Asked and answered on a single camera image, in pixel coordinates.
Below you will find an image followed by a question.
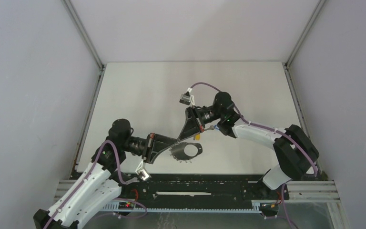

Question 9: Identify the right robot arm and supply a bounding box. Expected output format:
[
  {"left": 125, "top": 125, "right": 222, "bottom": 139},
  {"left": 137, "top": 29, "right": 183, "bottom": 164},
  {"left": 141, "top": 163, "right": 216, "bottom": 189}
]
[{"left": 178, "top": 91, "right": 319, "bottom": 199}]

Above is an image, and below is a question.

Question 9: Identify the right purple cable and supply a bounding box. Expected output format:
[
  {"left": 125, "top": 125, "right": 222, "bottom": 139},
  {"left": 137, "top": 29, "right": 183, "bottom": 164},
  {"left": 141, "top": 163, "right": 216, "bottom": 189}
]
[{"left": 187, "top": 82, "right": 319, "bottom": 229}]

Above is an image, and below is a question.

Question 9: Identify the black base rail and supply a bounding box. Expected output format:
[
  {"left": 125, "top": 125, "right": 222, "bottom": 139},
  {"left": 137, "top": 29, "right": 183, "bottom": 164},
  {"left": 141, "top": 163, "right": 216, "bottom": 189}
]
[{"left": 120, "top": 174, "right": 289, "bottom": 210}]

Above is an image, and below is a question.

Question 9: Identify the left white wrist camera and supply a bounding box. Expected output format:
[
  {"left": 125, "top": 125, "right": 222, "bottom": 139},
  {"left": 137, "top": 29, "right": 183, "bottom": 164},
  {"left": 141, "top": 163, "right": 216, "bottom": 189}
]
[{"left": 135, "top": 160, "right": 151, "bottom": 181}]

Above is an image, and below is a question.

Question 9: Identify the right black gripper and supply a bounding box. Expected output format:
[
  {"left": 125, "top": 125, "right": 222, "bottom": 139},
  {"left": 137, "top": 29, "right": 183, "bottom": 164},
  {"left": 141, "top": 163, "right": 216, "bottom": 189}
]
[{"left": 178, "top": 106, "right": 223, "bottom": 144}]

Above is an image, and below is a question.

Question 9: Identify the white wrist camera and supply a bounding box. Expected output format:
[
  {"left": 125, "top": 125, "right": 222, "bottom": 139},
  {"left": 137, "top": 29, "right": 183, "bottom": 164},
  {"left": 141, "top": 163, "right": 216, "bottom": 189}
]
[
  {"left": 179, "top": 91, "right": 195, "bottom": 106},
  {"left": 135, "top": 160, "right": 151, "bottom": 181}
]

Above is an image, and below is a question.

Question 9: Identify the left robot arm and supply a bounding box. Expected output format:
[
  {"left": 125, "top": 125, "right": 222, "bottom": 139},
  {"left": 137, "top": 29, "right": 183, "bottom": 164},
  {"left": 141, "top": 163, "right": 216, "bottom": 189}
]
[{"left": 33, "top": 119, "right": 178, "bottom": 229}]

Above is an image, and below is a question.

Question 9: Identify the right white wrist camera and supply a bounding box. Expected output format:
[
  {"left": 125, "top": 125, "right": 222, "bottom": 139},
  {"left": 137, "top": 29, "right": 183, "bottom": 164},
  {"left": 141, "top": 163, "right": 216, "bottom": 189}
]
[{"left": 179, "top": 91, "right": 195, "bottom": 106}]

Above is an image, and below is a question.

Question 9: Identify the key with blue tag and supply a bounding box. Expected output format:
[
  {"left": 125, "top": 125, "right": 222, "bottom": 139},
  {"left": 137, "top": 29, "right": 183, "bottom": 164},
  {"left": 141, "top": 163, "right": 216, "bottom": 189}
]
[{"left": 204, "top": 125, "right": 219, "bottom": 131}]

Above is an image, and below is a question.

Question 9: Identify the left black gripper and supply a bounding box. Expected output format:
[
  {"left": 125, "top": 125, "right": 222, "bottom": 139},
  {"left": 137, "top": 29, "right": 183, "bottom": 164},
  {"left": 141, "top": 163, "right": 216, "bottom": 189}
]
[{"left": 122, "top": 132, "right": 178, "bottom": 164}]

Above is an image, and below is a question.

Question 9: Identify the key with yellow tag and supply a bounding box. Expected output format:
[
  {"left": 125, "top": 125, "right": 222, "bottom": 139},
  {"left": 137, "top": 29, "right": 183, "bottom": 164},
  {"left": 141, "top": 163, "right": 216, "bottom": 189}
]
[{"left": 194, "top": 134, "right": 201, "bottom": 141}]

